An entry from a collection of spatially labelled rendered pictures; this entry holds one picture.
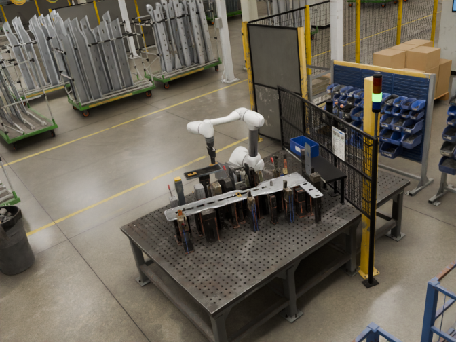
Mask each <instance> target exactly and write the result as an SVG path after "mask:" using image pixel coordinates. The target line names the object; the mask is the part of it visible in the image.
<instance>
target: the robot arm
mask: <svg viewBox="0 0 456 342"><path fill-rule="evenodd" d="M237 120H240V121H243V122H246V125H247V127H248V150H247V149H246V148H245V147H241V146H239V147H237V148H236V149H235V150H234V151H233V153H232V154H231V157H230V159H229V162H228V163H227V162H225V163H224V164H225V165H227V166H230V167H232V168H234V167H240V166H244V163H247V164H248V165H249V167H253V168H254V171H257V170H262V169H263V167H264V162H263V160H262V159H261V156H260V154H259V153H258V132H259V128H260V127H261V126H262V125H263V124H264V122H265V120H264V117H263V116H262V115H260V114H259V113H256V112H254V111H250V110H248V109H246V108H239V109H236V110H235V111H233V112H232V113H231V114H230V115H228V116H226V117H222V118H218V119H211V120H209V119H205V120H203V122H201V121H195V122H190V123H188V124H187V130H188V131H189V132H190V133H193V134H202V135H204V138H205V142H206V145H207V147H206V148H207V150H208V154H209V156H210V159H211V164H215V163H216V162H215V157H216V149H214V128H213V125H218V124H225V123H229V122H232V121H237Z"/></svg>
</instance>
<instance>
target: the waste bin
mask: <svg viewBox="0 0 456 342"><path fill-rule="evenodd" d="M34 260H35V257H34V254H33V251H32V249H31V246H30V244H29V241H28V238H27V235H26V231H25V228H24V220H23V218H22V213H21V209H20V207H19V206H15V205H8V206H0V269H1V271H2V272H3V273H4V274H7V275H14V274H17V273H20V272H23V271H24V270H26V269H28V268H29V267H30V266H31V265H32V264H33V262H34Z"/></svg>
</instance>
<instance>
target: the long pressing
mask: <svg viewBox="0 0 456 342"><path fill-rule="evenodd" d="M283 180H287V181H288V184H287V185H288V187H289V188H291V187H296V186H298V185H299V184H301V183H306V182H307V181H306V180H305V179H304V178H303V177H302V176H301V175H300V174H299V173H297V172H295V173H292V174H287V175H285V176H281V177H277V178H273V179H271V180H266V181H263V182H261V183H259V184H258V185H257V187H254V188H251V189H247V190H251V195H252V196H253V197H256V196H258V195H265V194H270V193H275V192H278V191H281V190H283ZM270 181H273V186H270ZM262 187H267V188H264V189H262ZM255 189H258V190H257V191H253V190H255ZM247 190H244V191H240V190H235V191H230V192H227V193H223V194H220V195H216V196H213V197H209V198H206V199H202V200H199V201H196V202H192V203H189V204H185V205H182V206H178V207H175V208H171V209H168V210H165V211H164V214H165V217H166V220H167V221H174V220H176V219H177V217H176V215H178V213H177V214H176V213H175V212H178V210H179V209H181V210H182V211H183V208H185V209H188V208H194V209H191V210H186V211H183V212H182V213H184V214H185V216H191V215H193V214H197V213H200V211H202V210H206V209H209V208H218V207H221V206H225V205H228V204H232V203H235V202H239V201H242V200H246V199H247V193H246V194H243V195H241V197H238V196H236V197H232V198H229V199H227V197H231V196H233V195H236V194H235V193H237V192H240V193H245V192H247ZM224 198H225V199H224ZM221 199H224V200H222V201H219V202H218V200H221ZM210 202H214V203H212V204H208V203H210ZM202 204H204V206H201V207H198V208H197V206H200V205H202Z"/></svg>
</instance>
